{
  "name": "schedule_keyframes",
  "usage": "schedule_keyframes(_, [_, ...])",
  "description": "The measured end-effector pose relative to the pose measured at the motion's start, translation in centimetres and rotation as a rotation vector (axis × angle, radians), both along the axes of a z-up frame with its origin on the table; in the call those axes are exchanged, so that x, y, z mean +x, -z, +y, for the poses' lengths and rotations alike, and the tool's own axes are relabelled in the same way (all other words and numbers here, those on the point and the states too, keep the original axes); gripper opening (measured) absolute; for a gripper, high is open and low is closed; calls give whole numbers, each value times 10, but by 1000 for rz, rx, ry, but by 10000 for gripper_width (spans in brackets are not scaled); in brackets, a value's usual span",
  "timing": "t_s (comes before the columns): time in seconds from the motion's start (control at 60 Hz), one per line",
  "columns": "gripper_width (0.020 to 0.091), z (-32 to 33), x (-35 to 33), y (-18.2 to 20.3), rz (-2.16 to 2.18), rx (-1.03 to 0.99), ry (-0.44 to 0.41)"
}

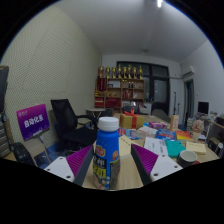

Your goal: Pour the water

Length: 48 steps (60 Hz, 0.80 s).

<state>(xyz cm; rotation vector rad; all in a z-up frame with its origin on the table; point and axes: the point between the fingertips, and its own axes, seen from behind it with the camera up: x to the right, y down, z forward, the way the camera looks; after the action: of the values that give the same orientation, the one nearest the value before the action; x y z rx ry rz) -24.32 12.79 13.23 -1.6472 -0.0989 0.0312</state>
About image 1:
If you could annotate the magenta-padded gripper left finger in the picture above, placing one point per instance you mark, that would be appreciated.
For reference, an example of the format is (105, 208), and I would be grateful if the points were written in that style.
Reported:
(60, 166)

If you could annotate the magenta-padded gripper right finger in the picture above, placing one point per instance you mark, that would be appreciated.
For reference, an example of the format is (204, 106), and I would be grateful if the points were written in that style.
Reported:
(165, 165)

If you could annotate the blue white-capped drink bottle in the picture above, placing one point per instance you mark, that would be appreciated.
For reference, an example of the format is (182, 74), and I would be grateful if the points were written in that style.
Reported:
(106, 150)

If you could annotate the teal notebook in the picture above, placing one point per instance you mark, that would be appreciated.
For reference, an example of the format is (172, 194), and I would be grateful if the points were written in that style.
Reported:
(175, 148)

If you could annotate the white paper booklet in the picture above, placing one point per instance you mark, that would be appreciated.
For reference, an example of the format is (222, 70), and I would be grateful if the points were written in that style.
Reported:
(155, 146)

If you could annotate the black cup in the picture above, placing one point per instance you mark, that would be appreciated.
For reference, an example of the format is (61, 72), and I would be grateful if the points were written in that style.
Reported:
(186, 157)

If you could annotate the blue packet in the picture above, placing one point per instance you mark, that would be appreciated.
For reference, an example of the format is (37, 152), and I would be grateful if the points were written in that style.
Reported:
(165, 134)

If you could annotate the flat round red coaster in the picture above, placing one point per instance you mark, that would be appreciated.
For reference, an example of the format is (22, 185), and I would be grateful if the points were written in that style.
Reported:
(197, 163)

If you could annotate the orange book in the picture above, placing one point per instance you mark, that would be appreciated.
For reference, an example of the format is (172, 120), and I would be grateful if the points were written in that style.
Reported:
(184, 135)

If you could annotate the pale yellow notepad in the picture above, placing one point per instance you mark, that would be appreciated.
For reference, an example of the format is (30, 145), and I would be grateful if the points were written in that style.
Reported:
(196, 147)

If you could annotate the white packet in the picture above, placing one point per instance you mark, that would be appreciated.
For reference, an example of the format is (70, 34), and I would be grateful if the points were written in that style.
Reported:
(146, 131)

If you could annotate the pink box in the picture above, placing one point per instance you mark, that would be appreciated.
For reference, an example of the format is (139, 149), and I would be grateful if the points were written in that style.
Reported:
(157, 125)

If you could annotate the small upright orange box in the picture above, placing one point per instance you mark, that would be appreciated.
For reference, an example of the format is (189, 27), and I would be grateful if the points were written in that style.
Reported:
(174, 122)

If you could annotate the black office chair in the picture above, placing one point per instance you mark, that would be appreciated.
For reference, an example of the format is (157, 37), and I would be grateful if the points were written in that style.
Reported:
(66, 123)

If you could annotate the beige envelope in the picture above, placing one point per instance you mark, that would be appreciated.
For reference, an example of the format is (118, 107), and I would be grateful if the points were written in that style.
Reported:
(125, 145)

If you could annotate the colourful magazine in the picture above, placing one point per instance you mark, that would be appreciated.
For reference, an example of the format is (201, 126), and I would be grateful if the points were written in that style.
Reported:
(131, 134)

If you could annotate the pink flowers in white pot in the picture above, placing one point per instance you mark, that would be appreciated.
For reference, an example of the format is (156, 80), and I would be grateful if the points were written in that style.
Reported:
(197, 126)

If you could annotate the purple sign board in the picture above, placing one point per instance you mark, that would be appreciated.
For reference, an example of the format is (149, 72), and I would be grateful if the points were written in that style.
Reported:
(32, 121)

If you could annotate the yellow gift box, red ribbon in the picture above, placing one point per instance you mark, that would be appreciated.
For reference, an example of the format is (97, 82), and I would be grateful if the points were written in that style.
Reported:
(128, 121)

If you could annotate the black tripod stand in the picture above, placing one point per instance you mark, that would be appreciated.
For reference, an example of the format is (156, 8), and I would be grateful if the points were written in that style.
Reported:
(174, 103)

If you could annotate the silver ribbed suitcase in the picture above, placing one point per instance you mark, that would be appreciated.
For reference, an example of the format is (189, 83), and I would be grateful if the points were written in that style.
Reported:
(3, 140)

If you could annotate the small round table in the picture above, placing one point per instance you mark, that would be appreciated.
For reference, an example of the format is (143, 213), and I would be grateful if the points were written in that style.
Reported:
(95, 110)

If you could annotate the black computer monitor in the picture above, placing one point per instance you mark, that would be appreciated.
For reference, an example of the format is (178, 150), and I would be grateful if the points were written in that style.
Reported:
(203, 107)

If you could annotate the wooden shelf unit with trophies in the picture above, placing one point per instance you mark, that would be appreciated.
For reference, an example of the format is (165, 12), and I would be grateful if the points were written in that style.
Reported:
(120, 90)

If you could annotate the white wall air conditioner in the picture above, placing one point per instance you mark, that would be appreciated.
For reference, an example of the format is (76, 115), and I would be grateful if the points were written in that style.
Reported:
(188, 71)

